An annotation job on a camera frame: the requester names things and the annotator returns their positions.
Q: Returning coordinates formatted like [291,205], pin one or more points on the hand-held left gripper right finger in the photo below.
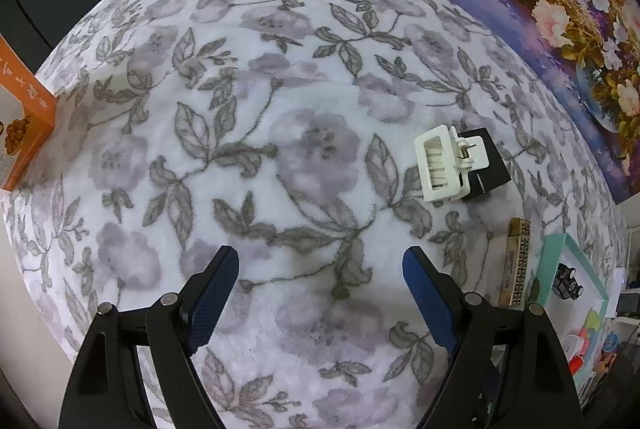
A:
[430,304]

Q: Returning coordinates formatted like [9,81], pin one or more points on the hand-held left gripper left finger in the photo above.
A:
[210,309]

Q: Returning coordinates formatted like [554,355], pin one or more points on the wooden patterned bar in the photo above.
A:
[515,269]

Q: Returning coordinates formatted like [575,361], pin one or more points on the teal shallow cardboard box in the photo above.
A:
[545,269]

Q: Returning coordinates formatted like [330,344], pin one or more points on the black power adapter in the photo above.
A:
[492,174]

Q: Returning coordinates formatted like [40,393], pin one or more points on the cream hair claw clip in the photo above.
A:
[472,159]

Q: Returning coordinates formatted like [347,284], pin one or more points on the grey floral blanket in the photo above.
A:
[250,59]

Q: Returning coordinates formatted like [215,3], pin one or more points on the orange carton box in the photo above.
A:
[30,109]

